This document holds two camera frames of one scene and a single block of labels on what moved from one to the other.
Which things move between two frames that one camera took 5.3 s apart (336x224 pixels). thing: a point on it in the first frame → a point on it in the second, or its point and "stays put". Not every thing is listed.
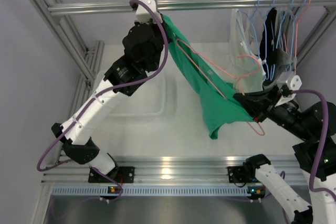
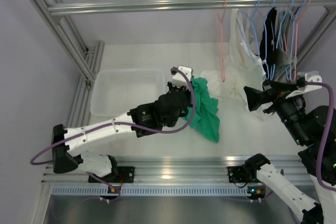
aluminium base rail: (166, 169) stays put
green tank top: (222, 105) → (206, 119)
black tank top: (268, 46) stays put
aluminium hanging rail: (202, 3) stays put
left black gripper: (158, 26) → (189, 103)
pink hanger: (261, 134) → (221, 21)
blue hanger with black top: (268, 41) stays put
